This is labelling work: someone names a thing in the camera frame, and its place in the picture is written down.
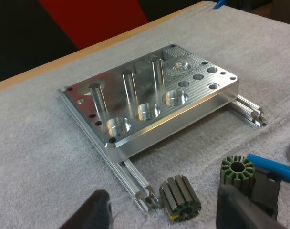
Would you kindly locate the flat black bracket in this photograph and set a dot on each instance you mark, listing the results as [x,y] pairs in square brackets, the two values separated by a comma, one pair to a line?
[266,190]

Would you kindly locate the dark ribbed drum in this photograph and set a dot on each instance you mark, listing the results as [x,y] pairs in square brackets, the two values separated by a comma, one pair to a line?
[178,198]

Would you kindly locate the blue clip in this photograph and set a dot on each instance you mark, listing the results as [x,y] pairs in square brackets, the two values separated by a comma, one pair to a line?
[219,4]

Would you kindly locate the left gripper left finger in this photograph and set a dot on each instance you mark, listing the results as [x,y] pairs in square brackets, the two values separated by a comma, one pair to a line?
[95,212]

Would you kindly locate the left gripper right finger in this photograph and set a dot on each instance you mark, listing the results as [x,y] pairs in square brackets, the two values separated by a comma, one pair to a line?
[233,210]

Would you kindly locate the bright blue cylinder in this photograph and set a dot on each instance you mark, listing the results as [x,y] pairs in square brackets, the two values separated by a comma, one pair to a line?
[271,167]

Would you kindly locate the metal plate on aluminium rails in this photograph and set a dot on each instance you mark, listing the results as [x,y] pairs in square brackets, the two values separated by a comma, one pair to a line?
[145,95]

